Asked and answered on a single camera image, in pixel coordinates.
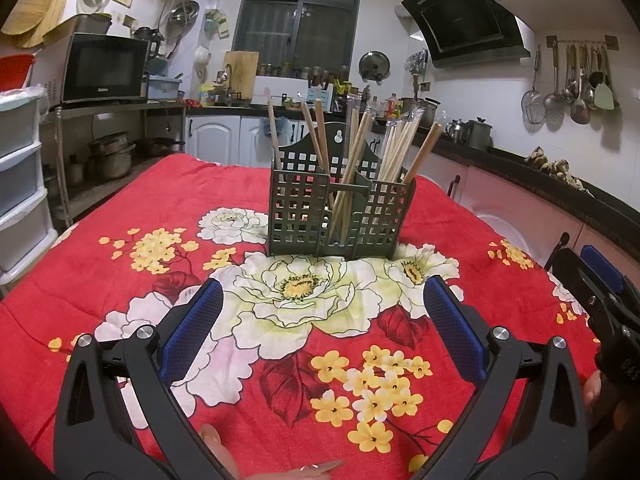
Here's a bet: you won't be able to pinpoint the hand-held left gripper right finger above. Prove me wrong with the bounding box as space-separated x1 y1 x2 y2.
415 276 588 480

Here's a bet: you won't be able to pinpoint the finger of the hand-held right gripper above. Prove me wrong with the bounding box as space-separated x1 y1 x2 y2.
547 247 608 326
580 245 626 295

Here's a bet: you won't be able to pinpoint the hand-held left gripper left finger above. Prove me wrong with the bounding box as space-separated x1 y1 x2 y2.
52 278 224 480

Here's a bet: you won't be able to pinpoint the dark green plastic chopstick holder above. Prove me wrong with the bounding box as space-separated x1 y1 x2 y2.
267 122 417 260

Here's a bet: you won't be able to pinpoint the dark green utensil basket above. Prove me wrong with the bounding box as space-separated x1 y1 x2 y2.
266 91 443 241

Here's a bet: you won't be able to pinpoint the row of hanging kitchen utensils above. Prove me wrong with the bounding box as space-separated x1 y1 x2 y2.
521 42 622 126

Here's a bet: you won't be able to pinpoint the person's right hand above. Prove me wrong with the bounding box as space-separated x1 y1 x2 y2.
581 369 608 431

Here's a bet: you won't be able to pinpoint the person's left hand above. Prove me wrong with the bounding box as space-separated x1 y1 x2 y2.
198 424 347 480

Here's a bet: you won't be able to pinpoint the black kitchen countertop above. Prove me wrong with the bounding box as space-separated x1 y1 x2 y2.
186 101 640 243

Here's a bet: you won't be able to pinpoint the pink lower cabinets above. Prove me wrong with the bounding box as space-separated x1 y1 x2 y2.
414 152 608 281

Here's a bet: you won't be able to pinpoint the ginger roots on counter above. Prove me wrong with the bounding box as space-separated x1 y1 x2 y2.
523 145 587 192

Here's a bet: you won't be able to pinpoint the red floral blanket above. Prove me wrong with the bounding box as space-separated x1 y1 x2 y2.
0 152 608 480

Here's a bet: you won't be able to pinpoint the grey lidded kettle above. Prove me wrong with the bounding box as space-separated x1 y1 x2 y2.
467 117 495 152

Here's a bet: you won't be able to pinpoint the dark wok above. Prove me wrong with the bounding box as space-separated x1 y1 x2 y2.
144 137 187 157

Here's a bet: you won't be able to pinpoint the steel cooking pot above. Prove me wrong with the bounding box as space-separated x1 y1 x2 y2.
88 132 137 182

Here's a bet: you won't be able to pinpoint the metal shelf rack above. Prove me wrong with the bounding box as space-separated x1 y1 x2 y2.
42 99 189 233

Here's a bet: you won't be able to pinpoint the white lower cabinets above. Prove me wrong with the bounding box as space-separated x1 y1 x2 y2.
185 114 351 167

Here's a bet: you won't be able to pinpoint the blue plastic bag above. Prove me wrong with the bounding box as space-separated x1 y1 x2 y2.
262 115 292 144

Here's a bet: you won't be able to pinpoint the steel stock pot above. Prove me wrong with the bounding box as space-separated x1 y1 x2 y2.
399 97 442 129

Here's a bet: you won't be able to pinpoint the plastic drawer tower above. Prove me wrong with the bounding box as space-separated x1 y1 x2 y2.
0 89 59 287

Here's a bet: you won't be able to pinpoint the cluster of condiment bottles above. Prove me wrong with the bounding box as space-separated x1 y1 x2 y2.
369 92 407 122

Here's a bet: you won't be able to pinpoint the pale blue storage box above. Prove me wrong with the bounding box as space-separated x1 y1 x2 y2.
147 75 184 102

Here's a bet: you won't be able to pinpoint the kitchen faucet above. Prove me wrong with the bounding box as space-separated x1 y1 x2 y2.
219 63 242 107

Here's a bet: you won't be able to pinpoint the white dish box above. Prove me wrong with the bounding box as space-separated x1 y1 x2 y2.
253 75 314 107

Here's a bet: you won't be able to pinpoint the wooden cutting board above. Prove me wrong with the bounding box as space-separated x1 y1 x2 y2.
221 50 260 102

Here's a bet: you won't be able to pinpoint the hanging steel spoons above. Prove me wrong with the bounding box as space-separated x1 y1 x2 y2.
405 49 431 79

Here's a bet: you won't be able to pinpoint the white hanging container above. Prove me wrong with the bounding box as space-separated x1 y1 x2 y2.
193 45 214 84

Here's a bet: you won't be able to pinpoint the blue knife block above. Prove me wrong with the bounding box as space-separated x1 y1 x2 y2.
312 82 335 112

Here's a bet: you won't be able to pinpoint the dark round pot lid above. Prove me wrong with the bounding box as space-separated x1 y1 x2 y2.
357 50 391 84

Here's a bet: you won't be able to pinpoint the black microwave oven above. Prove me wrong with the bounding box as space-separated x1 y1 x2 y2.
60 32 150 105

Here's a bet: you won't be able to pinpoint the black range hood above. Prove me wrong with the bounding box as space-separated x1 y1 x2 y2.
400 0 531 69

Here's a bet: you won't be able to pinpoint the black blender jug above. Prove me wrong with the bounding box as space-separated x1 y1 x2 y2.
132 26 165 62

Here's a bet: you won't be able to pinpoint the red plastic basin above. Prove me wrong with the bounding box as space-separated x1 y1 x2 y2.
0 54 37 92

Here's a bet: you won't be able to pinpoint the hanging steel bowl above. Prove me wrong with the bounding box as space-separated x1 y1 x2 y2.
168 0 200 26

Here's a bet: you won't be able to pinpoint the cardboard box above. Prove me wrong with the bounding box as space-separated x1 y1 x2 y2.
42 12 114 52

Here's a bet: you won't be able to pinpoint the round wooden board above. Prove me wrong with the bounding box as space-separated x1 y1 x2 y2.
19 7 76 50

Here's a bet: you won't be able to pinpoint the dark window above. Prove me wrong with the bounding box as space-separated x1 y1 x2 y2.
232 0 365 70

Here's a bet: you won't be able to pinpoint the round bamboo tray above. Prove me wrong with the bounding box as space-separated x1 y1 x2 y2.
0 0 69 37

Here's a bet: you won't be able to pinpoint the utensil wall rail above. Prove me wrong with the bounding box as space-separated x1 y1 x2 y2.
545 35 621 54

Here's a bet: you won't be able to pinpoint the hanging wall organiser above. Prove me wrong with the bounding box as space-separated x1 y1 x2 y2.
203 8 232 40

